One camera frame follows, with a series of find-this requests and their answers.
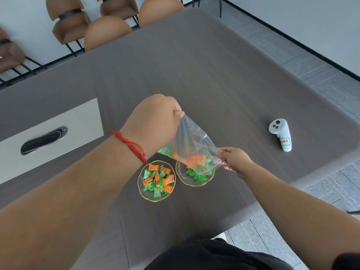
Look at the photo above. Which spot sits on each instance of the person's left forearm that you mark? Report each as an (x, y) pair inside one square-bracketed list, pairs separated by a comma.
[(70, 199)]

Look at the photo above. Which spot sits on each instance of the person's left hand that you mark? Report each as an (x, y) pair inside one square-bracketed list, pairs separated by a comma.
[(154, 123)]

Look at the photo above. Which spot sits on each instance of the gold-rimmed glass plate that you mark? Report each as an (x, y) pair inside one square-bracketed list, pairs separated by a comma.
[(146, 195), (182, 178)]

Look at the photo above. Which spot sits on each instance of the clear plastic bag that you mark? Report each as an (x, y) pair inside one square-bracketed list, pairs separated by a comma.
[(194, 137)]

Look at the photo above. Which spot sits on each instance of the person's right hand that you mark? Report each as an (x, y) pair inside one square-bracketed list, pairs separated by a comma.
[(237, 161)]

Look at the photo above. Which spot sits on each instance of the person's right forearm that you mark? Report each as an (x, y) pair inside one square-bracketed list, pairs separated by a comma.
[(295, 222)]

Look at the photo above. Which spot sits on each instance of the black clothing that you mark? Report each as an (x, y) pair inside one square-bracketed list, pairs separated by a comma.
[(213, 258)]

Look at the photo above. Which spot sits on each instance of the white handheld controller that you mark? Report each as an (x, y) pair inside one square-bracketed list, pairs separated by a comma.
[(284, 137)]

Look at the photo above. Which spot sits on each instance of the dark wooden table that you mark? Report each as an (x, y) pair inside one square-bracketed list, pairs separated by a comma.
[(225, 81)]

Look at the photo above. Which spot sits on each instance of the brown chair with black legs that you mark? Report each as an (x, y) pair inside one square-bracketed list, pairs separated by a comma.
[(70, 30), (11, 56), (118, 8), (220, 8)]

